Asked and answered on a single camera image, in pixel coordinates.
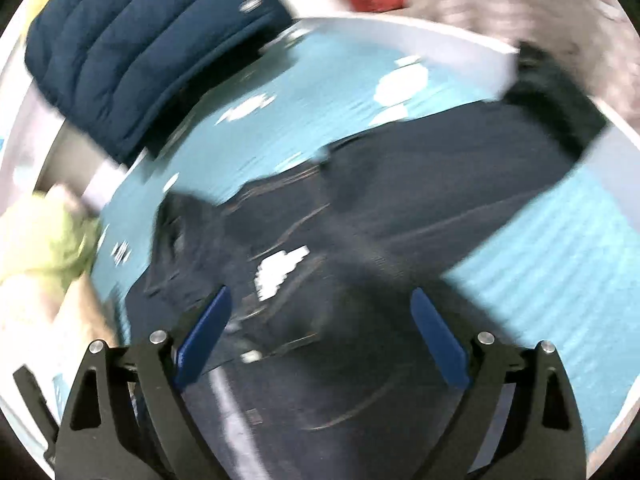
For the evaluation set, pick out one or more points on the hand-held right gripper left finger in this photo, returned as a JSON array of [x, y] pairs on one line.
[[206, 332]]

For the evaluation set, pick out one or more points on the blue printed bed quilt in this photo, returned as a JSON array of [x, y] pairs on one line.
[[320, 90]]

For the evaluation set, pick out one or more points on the tan jacket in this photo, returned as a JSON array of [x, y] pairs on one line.
[[55, 325]]

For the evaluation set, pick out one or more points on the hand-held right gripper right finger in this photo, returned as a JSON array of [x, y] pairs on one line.
[[440, 337]]

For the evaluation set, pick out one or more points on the green cloth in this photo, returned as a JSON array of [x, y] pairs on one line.
[[45, 235]]

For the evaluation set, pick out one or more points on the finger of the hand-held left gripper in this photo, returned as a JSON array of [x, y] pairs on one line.
[[35, 405]]

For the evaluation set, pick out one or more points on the navy puffer jacket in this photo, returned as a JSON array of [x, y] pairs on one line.
[[135, 45]]

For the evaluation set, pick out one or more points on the dark blue jeans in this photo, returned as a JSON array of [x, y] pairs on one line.
[[425, 195]]

